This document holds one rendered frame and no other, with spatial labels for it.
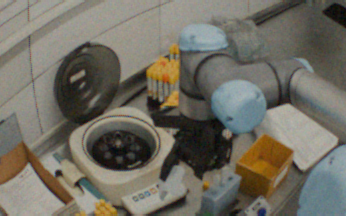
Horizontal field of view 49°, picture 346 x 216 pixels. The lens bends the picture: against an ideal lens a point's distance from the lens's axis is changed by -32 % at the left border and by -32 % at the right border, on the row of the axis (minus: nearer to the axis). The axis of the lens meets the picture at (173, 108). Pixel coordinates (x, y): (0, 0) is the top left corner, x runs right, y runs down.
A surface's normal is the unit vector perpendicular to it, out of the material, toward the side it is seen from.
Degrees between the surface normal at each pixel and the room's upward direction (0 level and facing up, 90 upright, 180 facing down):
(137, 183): 90
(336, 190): 81
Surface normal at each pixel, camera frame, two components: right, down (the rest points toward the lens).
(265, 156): -0.66, 0.48
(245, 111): 0.37, 0.56
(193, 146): 0.01, -0.79
